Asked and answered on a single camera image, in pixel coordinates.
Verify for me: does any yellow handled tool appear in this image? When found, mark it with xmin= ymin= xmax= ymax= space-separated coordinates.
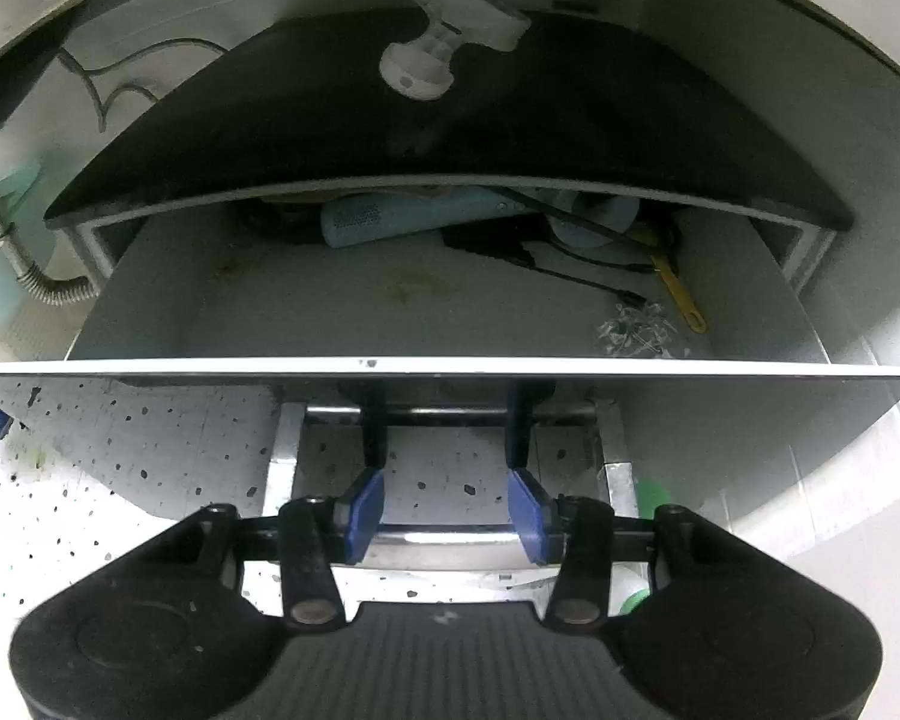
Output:
xmin=627 ymin=227 xmax=710 ymax=335

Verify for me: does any black cable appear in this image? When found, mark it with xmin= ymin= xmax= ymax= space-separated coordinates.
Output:
xmin=444 ymin=187 xmax=650 ymax=306

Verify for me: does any black drawer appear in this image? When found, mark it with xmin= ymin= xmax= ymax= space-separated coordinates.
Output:
xmin=0 ymin=176 xmax=900 ymax=567

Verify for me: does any flexible metal hose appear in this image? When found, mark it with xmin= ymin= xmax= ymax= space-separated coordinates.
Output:
xmin=0 ymin=156 xmax=96 ymax=310

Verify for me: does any pile of clear small pieces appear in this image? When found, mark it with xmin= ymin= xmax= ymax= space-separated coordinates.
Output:
xmin=595 ymin=300 xmax=692 ymax=359

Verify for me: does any white plastic drain fitting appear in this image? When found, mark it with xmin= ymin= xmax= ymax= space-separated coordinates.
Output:
xmin=378 ymin=0 xmax=532 ymax=103

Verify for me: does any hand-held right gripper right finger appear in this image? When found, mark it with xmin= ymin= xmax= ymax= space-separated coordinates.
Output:
xmin=507 ymin=467 xmax=711 ymax=629

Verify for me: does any green capped bottle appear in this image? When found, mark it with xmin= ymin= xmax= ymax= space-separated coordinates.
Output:
xmin=619 ymin=478 xmax=672 ymax=612

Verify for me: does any light blue cup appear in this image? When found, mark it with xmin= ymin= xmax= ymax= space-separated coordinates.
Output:
xmin=546 ymin=191 xmax=640 ymax=250

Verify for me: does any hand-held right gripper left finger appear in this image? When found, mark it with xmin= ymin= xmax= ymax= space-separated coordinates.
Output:
xmin=187 ymin=467 xmax=387 ymax=631

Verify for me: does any thin grey wire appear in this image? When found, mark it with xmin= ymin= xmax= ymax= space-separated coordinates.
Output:
xmin=55 ymin=36 xmax=227 ymax=130

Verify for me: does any light blue electric shaver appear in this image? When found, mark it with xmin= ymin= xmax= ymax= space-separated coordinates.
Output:
xmin=319 ymin=186 xmax=527 ymax=250

